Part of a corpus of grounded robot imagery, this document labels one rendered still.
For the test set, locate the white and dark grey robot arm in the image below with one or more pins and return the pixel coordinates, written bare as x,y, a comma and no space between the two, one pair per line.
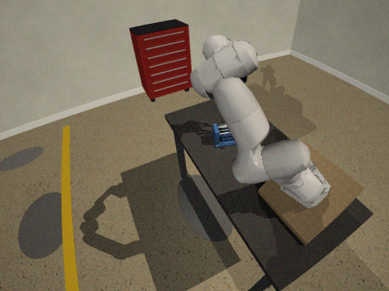
249,127

